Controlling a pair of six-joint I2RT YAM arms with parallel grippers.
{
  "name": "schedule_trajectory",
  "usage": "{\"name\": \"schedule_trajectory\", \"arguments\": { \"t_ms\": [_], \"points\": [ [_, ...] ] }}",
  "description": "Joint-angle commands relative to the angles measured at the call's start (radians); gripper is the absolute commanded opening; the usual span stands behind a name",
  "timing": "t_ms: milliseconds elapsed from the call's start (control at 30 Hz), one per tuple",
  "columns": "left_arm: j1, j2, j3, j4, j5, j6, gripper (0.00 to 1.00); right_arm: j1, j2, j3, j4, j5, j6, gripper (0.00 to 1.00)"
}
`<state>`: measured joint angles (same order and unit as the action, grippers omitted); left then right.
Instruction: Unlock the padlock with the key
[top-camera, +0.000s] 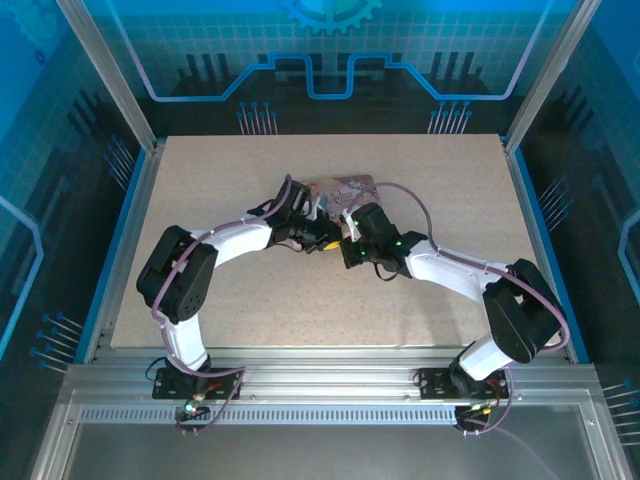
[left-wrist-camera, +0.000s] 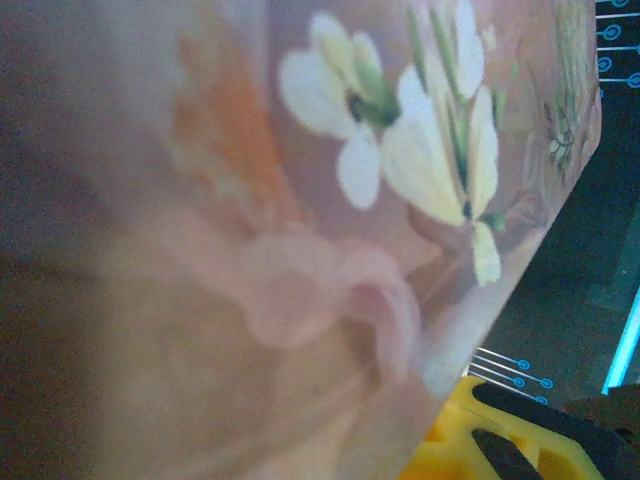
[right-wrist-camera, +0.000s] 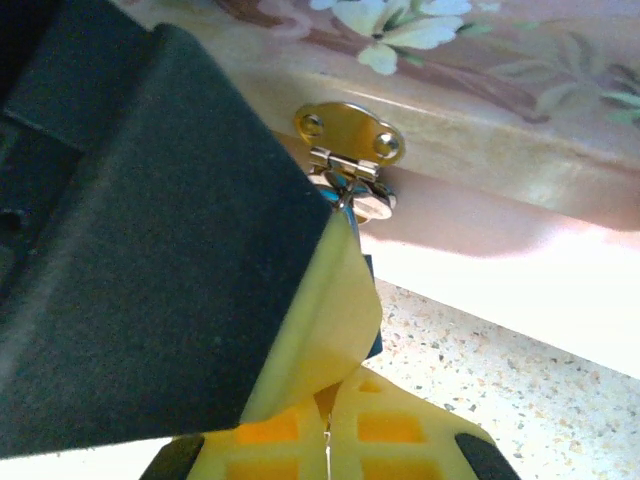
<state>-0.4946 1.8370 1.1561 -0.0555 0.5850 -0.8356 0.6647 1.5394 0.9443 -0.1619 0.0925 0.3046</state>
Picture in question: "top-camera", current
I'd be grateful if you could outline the pink floral box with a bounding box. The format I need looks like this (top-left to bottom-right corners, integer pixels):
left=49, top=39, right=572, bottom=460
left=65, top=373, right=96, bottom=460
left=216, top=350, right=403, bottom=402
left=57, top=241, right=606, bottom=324
left=299, top=173, right=377, bottom=224

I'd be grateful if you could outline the aluminium and blue side rail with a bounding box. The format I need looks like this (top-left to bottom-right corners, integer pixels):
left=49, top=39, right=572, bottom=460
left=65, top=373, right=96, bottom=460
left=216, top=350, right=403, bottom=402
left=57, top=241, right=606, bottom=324
left=74, top=142, right=166, bottom=364

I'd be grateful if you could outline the slotted grey cable duct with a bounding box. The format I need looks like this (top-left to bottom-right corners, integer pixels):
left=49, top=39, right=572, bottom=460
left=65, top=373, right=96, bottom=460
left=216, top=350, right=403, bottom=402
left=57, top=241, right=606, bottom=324
left=79, top=405, right=461, bottom=427

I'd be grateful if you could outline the aluminium frame post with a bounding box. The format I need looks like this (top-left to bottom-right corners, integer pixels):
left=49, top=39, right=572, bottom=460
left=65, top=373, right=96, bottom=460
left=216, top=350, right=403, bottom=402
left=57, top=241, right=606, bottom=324
left=501, top=0, right=609, bottom=155
left=55, top=0, right=160, bottom=154

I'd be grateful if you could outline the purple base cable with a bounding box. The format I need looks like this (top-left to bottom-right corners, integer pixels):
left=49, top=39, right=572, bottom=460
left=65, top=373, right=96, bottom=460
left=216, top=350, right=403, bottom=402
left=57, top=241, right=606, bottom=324
left=174, top=367, right=247, bottom=436
left=457, top=372, right=524, bottom=439

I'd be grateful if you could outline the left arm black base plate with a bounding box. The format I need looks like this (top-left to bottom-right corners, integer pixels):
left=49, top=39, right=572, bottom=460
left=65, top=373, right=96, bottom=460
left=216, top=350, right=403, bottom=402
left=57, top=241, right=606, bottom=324
left=152, top=367, right=245, bottom=401

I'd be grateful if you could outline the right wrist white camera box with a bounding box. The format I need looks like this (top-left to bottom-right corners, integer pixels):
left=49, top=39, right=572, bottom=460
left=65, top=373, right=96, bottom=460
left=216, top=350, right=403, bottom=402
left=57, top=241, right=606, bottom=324
left=343, top=210, right=363, bottom=242

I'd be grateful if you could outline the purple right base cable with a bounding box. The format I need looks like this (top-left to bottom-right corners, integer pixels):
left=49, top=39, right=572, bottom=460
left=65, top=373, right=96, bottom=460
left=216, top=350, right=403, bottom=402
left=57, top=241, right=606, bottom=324
left=457, top=372, right=524, bottom=439

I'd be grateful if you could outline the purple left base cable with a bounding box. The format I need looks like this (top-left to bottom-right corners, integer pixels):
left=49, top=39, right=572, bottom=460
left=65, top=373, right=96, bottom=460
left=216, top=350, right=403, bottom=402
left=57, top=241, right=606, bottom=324
left=174, top=367, right=247, bottom=436

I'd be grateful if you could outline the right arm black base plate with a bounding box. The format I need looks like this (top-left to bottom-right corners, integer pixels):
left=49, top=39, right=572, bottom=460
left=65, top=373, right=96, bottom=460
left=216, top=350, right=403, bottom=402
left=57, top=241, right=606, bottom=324
left=413, top=367, right=510, bottom=401

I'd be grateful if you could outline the blue table side rail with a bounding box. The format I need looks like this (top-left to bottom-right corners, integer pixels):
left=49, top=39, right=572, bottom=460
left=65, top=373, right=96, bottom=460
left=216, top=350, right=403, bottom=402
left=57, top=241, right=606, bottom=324
left=501, top=139, right=594, bottom=365

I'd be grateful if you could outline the long aluminium frame beam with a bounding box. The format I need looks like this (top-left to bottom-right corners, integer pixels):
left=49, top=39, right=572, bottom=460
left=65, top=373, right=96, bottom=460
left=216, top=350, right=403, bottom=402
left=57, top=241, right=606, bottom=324
left=64, top=347, right=601, bottom=406

